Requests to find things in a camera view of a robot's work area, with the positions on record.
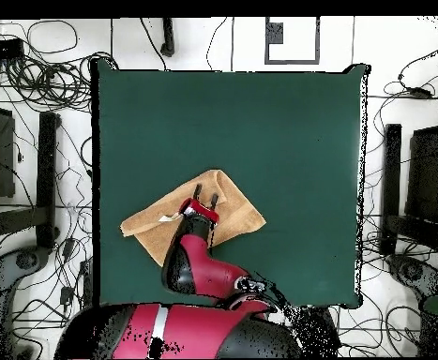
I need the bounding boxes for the tan terry towel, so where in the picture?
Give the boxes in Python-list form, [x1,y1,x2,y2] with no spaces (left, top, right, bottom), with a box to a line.
[119,169,267,268]

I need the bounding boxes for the dark green table cloth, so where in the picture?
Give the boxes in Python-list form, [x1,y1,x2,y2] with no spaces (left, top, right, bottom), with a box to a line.
[90,58,371,310]

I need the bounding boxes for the black power strip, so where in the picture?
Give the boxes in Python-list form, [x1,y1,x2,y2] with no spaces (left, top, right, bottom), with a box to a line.
[79,258,97,310]

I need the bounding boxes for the black power adapter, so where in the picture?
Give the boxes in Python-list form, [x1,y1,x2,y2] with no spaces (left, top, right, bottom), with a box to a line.
[62,237,77,262]
[59,286,75,307]
[405,86,434,100]

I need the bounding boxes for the dark grey square plate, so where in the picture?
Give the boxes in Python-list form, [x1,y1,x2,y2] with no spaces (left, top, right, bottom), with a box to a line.
[266,22,284,45]

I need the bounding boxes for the black box device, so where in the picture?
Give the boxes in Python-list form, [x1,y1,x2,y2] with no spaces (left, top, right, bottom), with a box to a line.
[0,37,26,63]

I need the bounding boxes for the black metal stand frame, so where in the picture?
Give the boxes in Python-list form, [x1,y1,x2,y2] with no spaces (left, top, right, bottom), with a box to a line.
[0,111,61,250]
[378,123,438,256]

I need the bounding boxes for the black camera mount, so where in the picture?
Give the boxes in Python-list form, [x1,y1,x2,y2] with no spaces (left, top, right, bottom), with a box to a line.
[159,16,177,58]

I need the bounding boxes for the grey square frame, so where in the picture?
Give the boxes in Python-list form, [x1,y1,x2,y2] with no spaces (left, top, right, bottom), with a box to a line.
[264,16,322,66]

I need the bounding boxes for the black cable tangle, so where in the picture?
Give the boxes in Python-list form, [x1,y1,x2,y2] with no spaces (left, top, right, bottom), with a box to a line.
[0,50,120,113]

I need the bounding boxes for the grey pedestal leg with caster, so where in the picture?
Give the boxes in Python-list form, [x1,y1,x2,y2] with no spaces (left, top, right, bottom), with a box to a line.
[386,253,438,301]
[0,245,53,359]

